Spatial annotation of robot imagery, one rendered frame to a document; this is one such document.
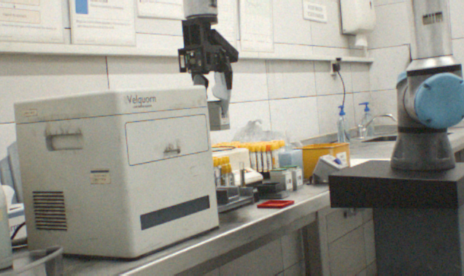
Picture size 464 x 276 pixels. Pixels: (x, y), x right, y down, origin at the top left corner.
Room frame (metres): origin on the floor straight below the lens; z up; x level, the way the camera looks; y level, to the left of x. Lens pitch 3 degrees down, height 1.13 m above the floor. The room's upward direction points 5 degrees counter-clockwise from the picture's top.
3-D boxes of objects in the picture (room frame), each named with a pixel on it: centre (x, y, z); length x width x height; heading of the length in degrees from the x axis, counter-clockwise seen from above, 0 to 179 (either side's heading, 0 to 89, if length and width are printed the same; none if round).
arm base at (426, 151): (1.54, -0.45, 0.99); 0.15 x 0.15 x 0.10
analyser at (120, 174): (1.30, 0.22, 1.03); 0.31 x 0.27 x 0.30; 148
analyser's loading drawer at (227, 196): (1.42, 0.04, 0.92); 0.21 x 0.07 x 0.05; 148
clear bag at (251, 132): (2.52, -0.06, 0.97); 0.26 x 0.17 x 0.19; 164
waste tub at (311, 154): (2.05, -0.28, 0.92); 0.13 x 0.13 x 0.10; 56
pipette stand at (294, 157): (1.92, -0.17, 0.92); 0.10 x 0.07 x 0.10; 155
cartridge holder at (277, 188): (1.71, -0.09, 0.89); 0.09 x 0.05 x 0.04; 60
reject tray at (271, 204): (1.56, -0.09, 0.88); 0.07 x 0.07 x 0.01; 58
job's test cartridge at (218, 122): (1.44, 0.03, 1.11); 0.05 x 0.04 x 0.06; 57
